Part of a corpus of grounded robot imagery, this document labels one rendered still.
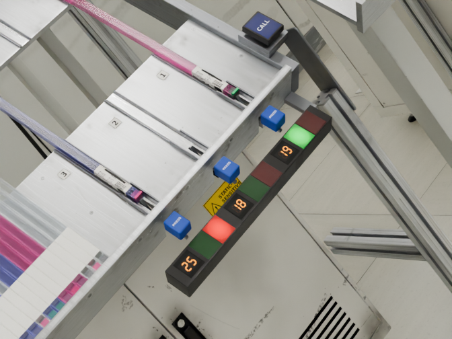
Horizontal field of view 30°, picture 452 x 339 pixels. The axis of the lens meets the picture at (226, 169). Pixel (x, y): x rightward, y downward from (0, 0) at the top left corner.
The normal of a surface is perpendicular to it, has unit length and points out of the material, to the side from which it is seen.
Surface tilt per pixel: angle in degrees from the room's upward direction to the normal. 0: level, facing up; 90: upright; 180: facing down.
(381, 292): 0
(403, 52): 90
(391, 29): 90
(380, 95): 90
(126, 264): 136
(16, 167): 90
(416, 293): 0
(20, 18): 46
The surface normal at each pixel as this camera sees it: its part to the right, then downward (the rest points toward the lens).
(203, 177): 0.79, 0.50
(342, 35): -0.62, 0.69
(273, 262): 0.51, -0.04
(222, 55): -0.05, -0.53
